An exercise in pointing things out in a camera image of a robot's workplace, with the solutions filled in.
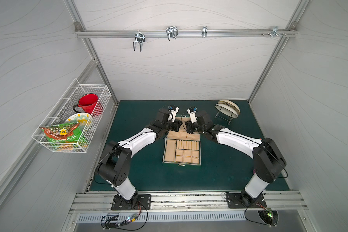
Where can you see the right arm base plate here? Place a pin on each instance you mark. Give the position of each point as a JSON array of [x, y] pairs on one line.
[[243, 200]]

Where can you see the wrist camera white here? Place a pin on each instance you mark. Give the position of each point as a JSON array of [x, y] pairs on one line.
[[173, 110], [192, 114]]

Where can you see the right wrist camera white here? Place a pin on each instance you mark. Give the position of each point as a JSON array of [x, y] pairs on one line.
[[192, 114]]

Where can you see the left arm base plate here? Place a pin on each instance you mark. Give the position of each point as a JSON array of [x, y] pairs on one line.
[[137, 201]]

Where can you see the round mirror on wire stand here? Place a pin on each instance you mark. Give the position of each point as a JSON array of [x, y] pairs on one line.
[[227, 110]]

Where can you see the patterned white plate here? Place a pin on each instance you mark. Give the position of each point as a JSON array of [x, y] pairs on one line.
[[84, 119]]

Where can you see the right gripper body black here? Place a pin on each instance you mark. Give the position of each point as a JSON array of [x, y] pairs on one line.
[[189, 126]]

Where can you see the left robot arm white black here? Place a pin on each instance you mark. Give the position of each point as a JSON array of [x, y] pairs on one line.
[[115, 165]]

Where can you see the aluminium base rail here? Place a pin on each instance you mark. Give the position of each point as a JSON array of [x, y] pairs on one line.
[[185, 201]]

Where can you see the aluminium top rail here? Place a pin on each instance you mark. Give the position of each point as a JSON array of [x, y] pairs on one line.
[[211, 33]]

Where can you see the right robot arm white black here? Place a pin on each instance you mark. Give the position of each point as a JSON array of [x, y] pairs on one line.
[[268, 160]]

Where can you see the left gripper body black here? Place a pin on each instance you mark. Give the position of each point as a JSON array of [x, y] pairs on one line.
[[176, 125]]

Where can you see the green jewelry box beige lining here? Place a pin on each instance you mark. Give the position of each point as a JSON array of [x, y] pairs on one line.
[[182, 148]]

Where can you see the red mug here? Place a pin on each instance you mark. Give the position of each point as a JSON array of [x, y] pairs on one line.
[[89, 103]]

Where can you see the white wire basket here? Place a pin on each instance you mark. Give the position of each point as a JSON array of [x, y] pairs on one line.
[[63, 110]]

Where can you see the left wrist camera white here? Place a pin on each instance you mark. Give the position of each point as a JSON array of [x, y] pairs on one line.
[[173, 110]]

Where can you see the white ventilation grille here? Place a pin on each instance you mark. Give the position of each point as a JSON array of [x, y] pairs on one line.
[[170, 217]]

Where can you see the double metal hook left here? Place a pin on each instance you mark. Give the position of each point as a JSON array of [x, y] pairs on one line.
[[139, 39]]

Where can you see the green snack bag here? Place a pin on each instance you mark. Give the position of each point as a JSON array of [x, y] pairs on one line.
[[65, 133]]

